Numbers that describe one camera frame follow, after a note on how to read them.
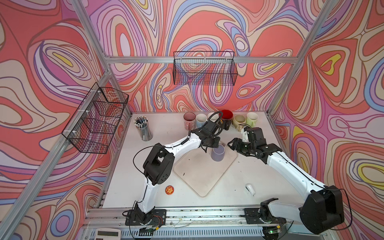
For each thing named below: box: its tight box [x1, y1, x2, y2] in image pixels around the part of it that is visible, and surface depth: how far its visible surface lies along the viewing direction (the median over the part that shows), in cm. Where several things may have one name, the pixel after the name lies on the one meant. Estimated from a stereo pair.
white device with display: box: [95, 228, 122, 240], surface depth 68 cm
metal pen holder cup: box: [133, 115, 154, 142], surface depth 95 cm
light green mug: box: [246, 112, 259, 128], surface depth 106 cm
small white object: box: [245, 184, 256, 196], surface depth 82 cm
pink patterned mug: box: [183, 112, 196, 131], surface depth 104 cm
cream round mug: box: [232, 114, 247, 132], surface depth 107 cm
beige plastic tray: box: [173, 146, 238, 197], surface depth 91 cm
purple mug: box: [211, 144, 225, 162], surface depth 90 cm
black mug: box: [220, 109, 234, 131], surface depth 106 cm
